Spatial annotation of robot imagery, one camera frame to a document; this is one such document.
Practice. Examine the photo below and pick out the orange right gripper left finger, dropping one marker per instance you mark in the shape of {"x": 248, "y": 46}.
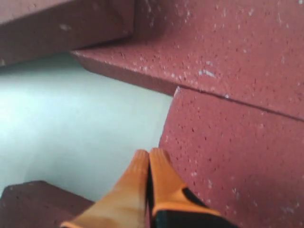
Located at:
{"x": 122, "y": 207}

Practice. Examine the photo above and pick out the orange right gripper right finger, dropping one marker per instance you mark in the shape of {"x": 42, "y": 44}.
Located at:
{"x": 171, "y": 206}

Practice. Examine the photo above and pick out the red brick top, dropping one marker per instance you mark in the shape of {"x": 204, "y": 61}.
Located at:
{"x": 38, "y": 204}

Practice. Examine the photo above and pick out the red brick with white mark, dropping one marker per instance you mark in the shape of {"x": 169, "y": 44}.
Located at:
{"x": 250, "y": 51}

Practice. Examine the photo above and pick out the red brick middle right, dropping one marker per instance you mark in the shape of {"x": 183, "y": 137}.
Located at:
{"x": 246, "y": 163}

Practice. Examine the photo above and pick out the red brick rear under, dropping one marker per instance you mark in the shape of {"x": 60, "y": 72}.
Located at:
{"x": 34, "y": 28}

